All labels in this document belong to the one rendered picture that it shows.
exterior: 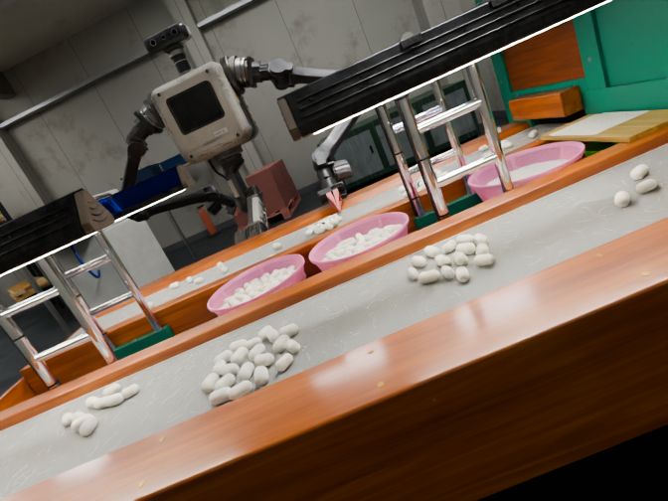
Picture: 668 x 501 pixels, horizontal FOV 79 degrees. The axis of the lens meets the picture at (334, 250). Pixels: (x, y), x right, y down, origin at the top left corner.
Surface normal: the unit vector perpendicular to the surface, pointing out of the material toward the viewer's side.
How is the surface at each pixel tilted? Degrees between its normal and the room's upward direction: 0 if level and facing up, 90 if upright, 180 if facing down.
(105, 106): 90
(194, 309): 90
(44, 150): 90
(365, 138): 90
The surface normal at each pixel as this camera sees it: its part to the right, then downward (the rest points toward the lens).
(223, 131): -0.01, 0.31
